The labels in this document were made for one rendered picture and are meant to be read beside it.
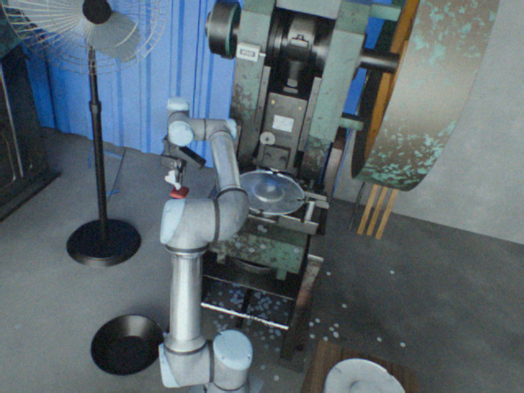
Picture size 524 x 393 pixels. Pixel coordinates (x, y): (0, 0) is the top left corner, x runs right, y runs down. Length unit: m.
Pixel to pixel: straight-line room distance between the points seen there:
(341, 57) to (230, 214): 0.64
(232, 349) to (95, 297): 1.16
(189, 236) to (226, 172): 0.25
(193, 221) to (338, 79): 0.69
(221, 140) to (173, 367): 0.67
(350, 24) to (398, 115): 0.37
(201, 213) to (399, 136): 0.58
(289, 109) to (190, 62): 1.48
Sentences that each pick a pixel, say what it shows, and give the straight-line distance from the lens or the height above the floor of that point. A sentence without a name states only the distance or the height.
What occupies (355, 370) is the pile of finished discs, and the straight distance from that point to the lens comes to 1.77.
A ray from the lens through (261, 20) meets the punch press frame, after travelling 1.49.
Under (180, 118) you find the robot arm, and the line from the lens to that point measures 1.46.
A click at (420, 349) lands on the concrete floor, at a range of 2.47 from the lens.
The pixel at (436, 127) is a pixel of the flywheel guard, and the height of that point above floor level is 1.31.
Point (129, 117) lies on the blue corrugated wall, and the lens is 3.33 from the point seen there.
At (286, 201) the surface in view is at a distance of 1.71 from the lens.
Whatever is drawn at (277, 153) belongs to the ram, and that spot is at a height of 0.95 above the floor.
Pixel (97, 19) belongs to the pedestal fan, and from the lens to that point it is 1.85.
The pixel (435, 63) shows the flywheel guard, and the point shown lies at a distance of 1.23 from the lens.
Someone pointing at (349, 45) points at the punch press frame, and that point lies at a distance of 1.48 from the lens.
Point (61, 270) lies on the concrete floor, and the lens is 2.51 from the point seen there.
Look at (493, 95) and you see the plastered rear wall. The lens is 2.98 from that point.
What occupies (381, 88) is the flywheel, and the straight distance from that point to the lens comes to 1.91.
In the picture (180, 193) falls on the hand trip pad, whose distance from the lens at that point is 1.70.
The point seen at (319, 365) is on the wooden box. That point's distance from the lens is 1.77.
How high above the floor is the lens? 1.76
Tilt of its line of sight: 35 degrees down
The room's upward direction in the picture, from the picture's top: 10 degrees clockwise
